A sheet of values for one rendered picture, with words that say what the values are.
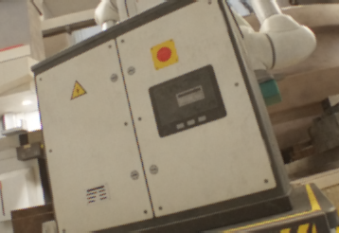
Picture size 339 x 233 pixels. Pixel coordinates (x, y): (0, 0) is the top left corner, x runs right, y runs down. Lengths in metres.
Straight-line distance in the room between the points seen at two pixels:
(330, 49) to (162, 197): 2.74
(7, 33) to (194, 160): 4.87
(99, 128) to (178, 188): 0.24
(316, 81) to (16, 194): 4.81
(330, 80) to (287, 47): 1.61
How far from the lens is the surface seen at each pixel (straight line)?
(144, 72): 0.75
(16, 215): 3.89
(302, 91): 2.75
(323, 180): 2.09
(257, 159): 0.65
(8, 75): 4.55
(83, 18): 6.69
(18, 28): 5.34
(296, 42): 1.35
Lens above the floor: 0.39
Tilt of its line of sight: 14 degrees up
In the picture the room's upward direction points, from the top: 14 degrees counter-clockwise
